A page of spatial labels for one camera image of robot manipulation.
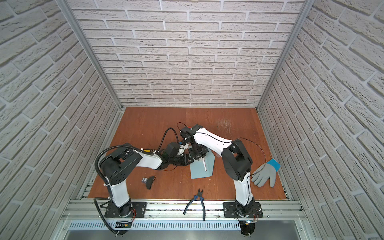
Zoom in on pink white letter card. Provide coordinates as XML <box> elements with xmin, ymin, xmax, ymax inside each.
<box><xmin>202</xmin><ymin>159</ymin><xmax>207</xmax><ymax>172</ymax></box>

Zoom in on white glue stick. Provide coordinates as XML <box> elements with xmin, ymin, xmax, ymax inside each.
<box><xmin>178</xmin><ymin>144</ymin><xmax>189</xmax><ymax>155</ymax></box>

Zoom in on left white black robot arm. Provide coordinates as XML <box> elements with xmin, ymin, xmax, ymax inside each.
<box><xmin>94</xmin><ymin>128</ymin><xmax>194</xmax><ymax>236</ymax></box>

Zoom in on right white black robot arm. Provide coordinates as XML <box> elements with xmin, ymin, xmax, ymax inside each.
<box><xmin>180</xmin><ymin>125</ymin><xmax>255</xmax><ymax>217</ymax></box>

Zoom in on blue black pliers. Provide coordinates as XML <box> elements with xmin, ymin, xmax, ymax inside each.
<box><xmin>183</xmin><ymin>188</ymin><xmax>207</xmax><ymax>222</ymax></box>

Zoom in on small black clip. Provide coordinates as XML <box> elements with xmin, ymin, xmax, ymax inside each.
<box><xmin>142</xmin><ymin>176</ymin><xmax>156</xmax><ymax>190</ymax></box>

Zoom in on grey blue work glove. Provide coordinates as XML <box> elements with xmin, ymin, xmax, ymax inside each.
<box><xmin>251</xmin><ymin>159</ymin><xmax>281</xmax><ymax>188</ymax></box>

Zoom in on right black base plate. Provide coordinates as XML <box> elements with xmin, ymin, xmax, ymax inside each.
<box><xmin>223</xmin><ymin>202</ymin><xmax>264</xmax><ymax>219</ymax></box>

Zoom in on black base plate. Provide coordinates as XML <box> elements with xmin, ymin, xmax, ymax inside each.
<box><xmin>223</xmin><ymin>202</ymin><xmax>264</xmax><ymax>219</ymax></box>
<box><xmin>104</xmin><ymin>202</ymin><xmax>147</xmax><ymax>218</ymax></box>

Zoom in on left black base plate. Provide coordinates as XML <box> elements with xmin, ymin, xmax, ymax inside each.
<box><xmin>104</xmin><ymin>202</ymin><xmax>147</xmax><ymax>218</ymax></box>

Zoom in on aluminium frame rail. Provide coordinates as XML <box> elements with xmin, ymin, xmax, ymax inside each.
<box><xmin>61</xmin><ymin>199</ymin><xmax>308</xmax><ymax>221</ymax></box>

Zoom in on white slotted cable duct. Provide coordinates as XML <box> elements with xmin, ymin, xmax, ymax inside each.
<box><xmin>69</xmin><ymin>220</ymin><xmax>241</xmax><ymax>231</ymax></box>

